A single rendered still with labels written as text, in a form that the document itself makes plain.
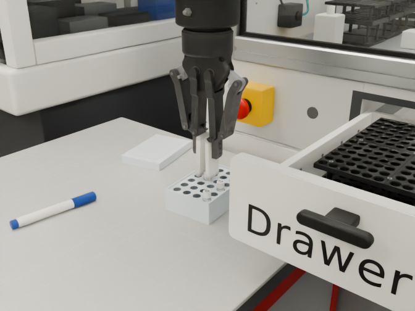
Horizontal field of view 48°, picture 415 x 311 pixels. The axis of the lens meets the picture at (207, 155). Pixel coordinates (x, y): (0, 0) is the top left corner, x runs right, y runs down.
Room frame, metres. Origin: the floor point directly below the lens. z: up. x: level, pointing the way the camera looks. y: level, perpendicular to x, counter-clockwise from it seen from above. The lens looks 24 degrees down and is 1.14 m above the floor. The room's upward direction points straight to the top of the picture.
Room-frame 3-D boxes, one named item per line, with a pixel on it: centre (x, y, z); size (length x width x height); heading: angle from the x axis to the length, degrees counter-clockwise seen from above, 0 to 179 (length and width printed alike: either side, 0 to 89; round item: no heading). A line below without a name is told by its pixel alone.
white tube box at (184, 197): (0.67, 0.00, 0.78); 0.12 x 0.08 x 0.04; 146
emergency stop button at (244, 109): (0.82, -0.06, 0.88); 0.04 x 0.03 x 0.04; 50
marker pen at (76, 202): (0.63, 0.24, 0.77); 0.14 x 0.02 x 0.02; 131
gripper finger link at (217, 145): (0.67, -0.02, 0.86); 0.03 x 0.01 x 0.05; 56
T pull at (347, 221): (0.38, -0.13, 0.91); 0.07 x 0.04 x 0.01; 50
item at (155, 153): (0.86, 0.10, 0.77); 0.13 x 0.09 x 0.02; 153
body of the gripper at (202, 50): (0.69, 0.00, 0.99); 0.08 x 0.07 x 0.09; 56
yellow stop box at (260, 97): (0.84, -0.08, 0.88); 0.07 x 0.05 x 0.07; 50
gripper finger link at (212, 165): (0.68, -0.01, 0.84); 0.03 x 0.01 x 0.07; 146
